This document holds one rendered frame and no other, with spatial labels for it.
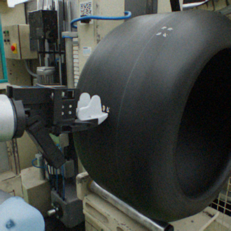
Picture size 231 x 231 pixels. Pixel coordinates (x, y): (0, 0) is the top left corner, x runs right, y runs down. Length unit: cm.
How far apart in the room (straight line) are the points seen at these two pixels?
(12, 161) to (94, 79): 61
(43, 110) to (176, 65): 27
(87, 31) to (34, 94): 53
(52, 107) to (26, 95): 5
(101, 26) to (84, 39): 9
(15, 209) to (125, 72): 35
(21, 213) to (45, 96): 21
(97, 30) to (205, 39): 41
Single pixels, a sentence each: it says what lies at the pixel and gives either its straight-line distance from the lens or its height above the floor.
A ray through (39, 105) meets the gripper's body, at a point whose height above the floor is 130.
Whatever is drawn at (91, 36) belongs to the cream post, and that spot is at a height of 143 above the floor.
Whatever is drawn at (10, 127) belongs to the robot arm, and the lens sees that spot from 40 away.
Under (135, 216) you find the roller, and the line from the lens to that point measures 80.
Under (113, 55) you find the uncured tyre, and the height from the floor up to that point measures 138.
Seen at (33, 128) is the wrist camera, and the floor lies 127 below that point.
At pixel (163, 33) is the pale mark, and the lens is 56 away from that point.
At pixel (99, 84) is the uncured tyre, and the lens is 58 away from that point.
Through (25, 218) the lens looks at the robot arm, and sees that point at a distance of 29.
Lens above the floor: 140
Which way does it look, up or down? 16 degrees down
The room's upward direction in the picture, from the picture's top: straight up
